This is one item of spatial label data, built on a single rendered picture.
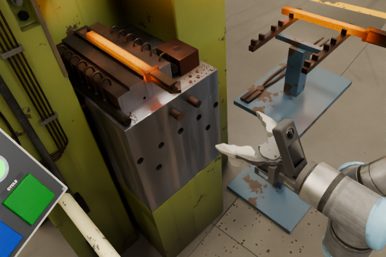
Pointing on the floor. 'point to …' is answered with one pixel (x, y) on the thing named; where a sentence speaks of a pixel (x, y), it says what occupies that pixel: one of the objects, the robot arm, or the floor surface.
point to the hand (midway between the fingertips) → (236, 125)
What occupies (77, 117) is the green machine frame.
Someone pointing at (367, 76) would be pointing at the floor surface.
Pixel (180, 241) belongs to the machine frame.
